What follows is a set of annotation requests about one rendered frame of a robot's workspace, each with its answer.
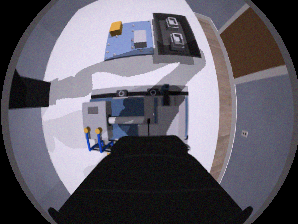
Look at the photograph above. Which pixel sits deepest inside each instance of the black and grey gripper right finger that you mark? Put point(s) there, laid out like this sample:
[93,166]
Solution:
[153,128]

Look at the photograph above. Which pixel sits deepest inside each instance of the yellow brass block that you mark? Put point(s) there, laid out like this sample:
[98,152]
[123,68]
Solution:
[116,28]

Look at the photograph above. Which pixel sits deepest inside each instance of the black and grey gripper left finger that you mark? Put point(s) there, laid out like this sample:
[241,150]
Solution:
[143,129]

